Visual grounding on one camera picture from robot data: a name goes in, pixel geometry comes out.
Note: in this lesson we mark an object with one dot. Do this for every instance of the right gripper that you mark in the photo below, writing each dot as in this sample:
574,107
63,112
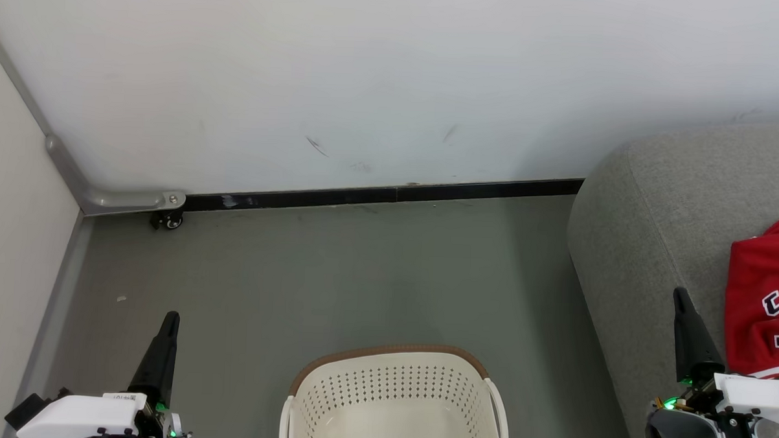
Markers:
699,431

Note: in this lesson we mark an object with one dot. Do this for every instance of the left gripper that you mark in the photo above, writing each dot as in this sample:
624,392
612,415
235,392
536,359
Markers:
162,428

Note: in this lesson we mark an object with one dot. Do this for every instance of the red jersey with navy letters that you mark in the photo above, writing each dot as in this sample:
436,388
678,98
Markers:
757,271

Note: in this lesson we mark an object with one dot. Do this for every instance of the grey fabric sofa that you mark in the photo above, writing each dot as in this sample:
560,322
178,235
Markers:
655,222

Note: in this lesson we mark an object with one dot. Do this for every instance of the small black caster wheel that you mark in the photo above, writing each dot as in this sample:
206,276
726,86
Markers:
169,220

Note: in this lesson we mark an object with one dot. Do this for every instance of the cream perforated laundry basket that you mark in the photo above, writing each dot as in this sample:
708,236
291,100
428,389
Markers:
390,387

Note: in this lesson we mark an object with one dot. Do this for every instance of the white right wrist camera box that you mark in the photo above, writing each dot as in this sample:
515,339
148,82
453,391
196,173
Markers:
759,391

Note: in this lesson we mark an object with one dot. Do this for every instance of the grey metal partition frame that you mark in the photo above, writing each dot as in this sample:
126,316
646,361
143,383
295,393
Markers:
124,200

